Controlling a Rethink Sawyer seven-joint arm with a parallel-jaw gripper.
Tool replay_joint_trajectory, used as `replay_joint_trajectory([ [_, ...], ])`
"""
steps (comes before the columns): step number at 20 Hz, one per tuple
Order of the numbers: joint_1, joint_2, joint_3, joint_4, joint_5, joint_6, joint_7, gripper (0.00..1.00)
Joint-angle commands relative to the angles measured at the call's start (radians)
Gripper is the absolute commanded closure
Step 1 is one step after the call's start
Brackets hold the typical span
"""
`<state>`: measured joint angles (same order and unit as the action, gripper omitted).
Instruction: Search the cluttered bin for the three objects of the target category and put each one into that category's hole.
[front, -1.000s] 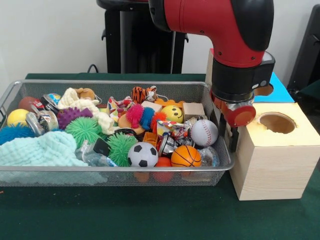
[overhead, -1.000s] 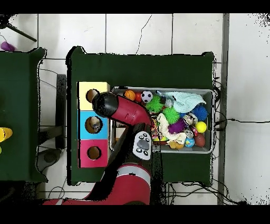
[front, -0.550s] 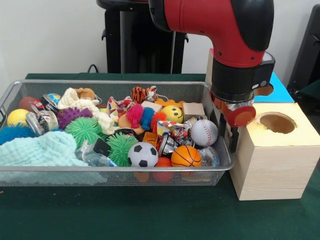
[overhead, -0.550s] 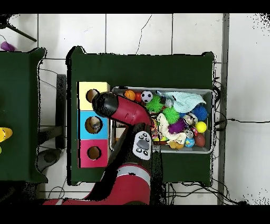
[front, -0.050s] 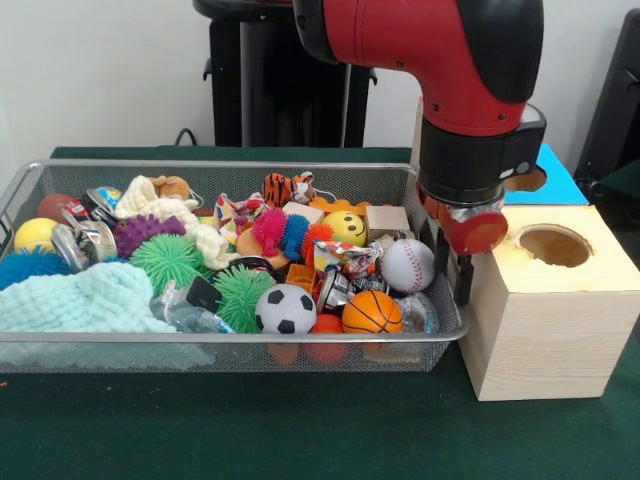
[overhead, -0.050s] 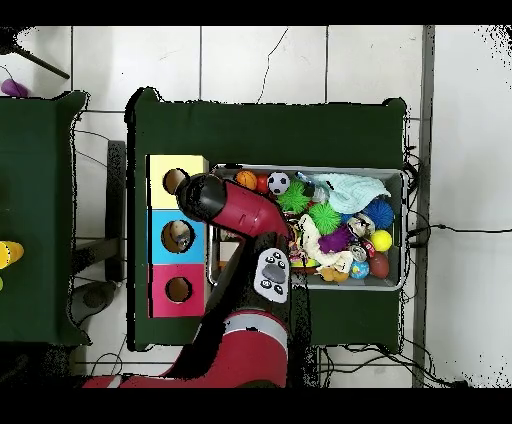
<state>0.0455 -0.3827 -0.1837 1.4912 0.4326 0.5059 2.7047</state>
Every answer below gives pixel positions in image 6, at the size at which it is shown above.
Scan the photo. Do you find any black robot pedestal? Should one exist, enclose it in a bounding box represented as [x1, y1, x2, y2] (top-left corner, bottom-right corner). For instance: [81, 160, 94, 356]
[289, 344, 321, 388]

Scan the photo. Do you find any black cable on floor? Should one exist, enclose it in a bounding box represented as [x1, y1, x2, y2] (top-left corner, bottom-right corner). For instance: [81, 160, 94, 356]
[407, 223, 512, 238]

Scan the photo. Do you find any orange basketball toy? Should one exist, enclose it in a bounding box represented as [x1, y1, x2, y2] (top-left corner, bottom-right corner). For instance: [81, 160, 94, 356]
[234, 169, 259, 191]

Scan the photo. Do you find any purple object on floor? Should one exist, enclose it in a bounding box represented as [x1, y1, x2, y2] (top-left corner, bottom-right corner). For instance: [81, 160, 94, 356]
[0, 78, 30, 98]

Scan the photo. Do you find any plain yellow ball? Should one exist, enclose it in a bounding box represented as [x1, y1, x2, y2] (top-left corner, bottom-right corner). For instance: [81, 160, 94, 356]
[369, 228, 394, 253]

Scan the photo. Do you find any silver mesh bin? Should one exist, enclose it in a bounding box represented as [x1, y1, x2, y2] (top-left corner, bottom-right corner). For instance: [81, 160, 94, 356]
[207, 164, 406, 292]

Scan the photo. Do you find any blue spiky ball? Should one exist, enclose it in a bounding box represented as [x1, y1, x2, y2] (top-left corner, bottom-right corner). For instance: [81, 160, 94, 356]
[363, 198, 396, 230]

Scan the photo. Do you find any mint green cloth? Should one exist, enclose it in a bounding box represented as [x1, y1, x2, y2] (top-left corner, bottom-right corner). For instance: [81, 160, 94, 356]
[309, 172, 392, 215]

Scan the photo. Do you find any gray round base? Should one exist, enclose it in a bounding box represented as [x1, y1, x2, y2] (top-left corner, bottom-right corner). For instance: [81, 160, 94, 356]
[71, 279, 118, 325]

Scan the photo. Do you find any wooden box with three holes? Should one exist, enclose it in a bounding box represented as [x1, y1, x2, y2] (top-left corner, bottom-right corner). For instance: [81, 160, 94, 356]
[144, 154, 210, 319]

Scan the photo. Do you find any black rod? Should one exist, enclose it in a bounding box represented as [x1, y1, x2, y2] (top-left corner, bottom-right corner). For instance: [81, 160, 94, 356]
[11, 43, 71, 80]

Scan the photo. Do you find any black flat panel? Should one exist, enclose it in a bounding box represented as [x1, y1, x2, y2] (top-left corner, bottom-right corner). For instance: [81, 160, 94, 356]
[105, 139, 127, 283]

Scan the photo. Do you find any black and white soccer ball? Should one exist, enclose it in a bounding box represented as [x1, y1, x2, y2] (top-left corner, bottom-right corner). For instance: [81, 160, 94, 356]
[266, 171, 292, 196]

